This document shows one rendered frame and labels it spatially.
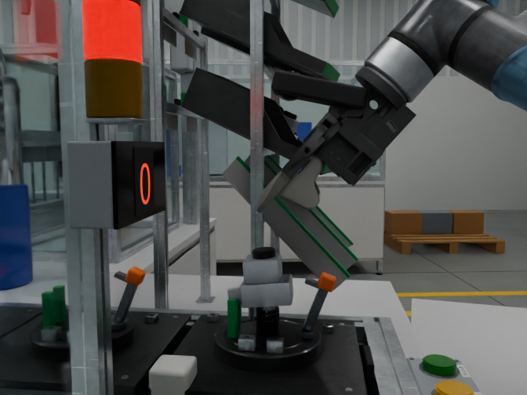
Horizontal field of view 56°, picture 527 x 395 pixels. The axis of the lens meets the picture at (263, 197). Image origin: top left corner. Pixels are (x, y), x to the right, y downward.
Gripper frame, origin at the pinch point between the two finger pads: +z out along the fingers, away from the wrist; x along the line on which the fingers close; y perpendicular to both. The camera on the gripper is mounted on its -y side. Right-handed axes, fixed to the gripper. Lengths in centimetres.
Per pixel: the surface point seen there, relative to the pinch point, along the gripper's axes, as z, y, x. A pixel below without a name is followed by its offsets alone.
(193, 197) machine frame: 49, -27, 164
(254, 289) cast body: 9.2, 6.8, -2.3
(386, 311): 9, 37, 49
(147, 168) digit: 2.2, -9.5, -18.1
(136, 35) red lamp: -6.5, -17.3, -19.5
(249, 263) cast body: 7.1, 4.2, -2.3
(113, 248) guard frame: 59, -26, 86
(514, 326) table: -8, 57, 43
